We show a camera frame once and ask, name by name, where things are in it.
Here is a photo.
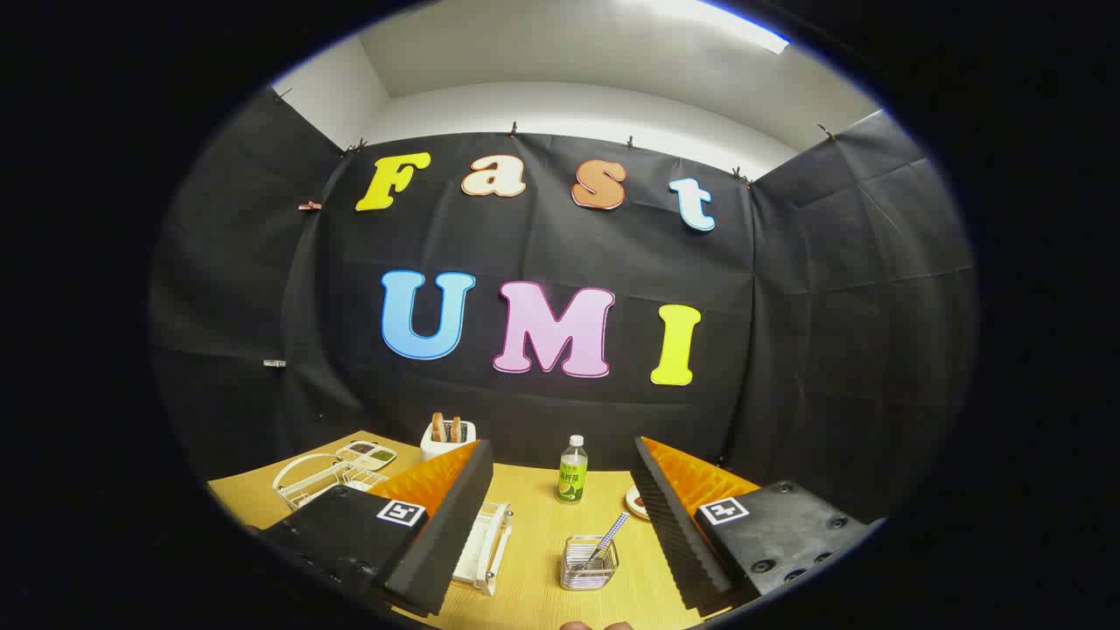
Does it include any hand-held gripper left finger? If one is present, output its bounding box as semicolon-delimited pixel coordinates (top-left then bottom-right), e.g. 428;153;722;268
254;437;495;618

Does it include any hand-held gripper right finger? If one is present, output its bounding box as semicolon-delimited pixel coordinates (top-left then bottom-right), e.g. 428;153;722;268
630;435;883;613

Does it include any white wire dish rack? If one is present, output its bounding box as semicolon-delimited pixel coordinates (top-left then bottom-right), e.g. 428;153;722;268
271;451;515;598

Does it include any spoon with blue checkered handle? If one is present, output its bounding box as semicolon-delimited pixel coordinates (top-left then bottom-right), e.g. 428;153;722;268
588;513;630;570

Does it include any metal wire basket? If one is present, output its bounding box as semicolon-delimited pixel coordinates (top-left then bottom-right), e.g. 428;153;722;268
560;535;620;592

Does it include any cream toaster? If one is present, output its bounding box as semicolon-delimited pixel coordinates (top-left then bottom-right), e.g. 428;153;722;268
420;418;478;462

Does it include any green label drink bottle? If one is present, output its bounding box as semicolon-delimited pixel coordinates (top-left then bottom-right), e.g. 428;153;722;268
557;435;589;505

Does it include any white divided seasoning tray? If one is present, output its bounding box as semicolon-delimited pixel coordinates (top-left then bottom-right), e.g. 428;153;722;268
336;440;397;471

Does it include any black backdrop cloth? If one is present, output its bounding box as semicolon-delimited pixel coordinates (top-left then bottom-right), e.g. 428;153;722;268
149;86;979;526

